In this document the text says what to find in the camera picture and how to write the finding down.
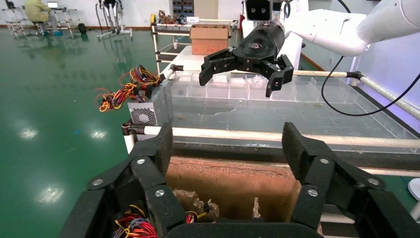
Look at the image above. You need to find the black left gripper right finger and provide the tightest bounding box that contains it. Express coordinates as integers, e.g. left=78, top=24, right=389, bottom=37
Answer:
left=282, top=122, right=420, bottom=238

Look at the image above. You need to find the colourful wire bundle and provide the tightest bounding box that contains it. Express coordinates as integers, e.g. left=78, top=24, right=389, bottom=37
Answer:
left=119, top=64, right=165, bottom=89
left=95, top=82, right=148, bottom=114
left=112, top=204, right=159, bottom=238
left=185, top=203, right=210, bottom=225

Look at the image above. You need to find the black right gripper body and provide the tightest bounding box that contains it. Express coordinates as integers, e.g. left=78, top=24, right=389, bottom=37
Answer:
left=234, top=22, right=286, bottom=73

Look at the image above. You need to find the clean brown cardboard box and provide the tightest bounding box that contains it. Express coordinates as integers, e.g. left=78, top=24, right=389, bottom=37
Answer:
left=189, top=24, right=231, bottom=56

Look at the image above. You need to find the white pipe storage rack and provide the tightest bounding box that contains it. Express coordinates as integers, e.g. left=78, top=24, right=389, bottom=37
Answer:
left=150, top=19, right=240, bottom=75

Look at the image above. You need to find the long thin black cable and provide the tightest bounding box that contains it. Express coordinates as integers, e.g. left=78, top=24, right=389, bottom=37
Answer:
left=320, top=0, right=420, bottom=117

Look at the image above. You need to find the beige door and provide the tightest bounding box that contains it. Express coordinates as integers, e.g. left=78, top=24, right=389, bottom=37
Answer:
left=194, top=0, right=219, bottom=20

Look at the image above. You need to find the seated person in yellow jacket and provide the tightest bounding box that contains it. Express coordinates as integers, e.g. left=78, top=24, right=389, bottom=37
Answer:
left=24, top=0, right=58, bottom=34

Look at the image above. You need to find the brown tangled parts pile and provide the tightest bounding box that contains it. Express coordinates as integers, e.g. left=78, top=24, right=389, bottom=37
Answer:
left=157, top=9, right=180, bottom=25

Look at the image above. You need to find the robot on white stand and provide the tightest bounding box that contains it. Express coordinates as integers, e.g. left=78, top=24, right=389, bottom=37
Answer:
left=95, top=0, right=134, bottom=41

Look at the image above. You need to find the white pipe desk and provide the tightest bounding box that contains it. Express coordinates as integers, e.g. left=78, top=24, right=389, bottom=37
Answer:
left=46, top=7, right=81, bottom=34

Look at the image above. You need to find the clear acrylic divider tray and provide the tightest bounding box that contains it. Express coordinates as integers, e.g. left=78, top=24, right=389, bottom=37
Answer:
left=170, top=71, right=420, bottom=155

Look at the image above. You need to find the worn brown cardboard box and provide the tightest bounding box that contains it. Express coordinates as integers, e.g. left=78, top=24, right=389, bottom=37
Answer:
left=165, top=156, right=302, bottom=228

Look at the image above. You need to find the silver power supply unit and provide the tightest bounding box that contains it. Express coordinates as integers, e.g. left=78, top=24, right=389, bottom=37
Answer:
left=127, top=81, right=174, bottom=127

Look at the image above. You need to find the white pipe shelf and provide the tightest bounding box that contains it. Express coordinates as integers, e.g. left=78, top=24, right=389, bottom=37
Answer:
left=1, top=5, right=28, bottom=39

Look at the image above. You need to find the white stand base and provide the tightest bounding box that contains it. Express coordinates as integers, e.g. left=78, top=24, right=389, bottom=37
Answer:
left=407, top=178, right=420, bottom=222

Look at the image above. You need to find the dark bin shelf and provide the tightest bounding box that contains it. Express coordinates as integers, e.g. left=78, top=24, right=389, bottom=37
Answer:
left=171, top=0, right=195, bottom=18

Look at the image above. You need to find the black stool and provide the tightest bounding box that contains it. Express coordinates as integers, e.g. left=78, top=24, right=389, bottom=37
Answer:
left=32, top=21, right=46, bottom=36

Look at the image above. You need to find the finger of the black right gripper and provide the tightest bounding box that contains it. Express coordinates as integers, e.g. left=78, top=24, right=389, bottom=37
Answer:
left=262, top=54, right=294, bottom=98
left=199, top=48, right=243, bottom=87

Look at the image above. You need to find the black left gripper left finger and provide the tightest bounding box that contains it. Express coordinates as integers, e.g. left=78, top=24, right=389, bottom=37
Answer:
left=59, top=122, right=187, bottom=238

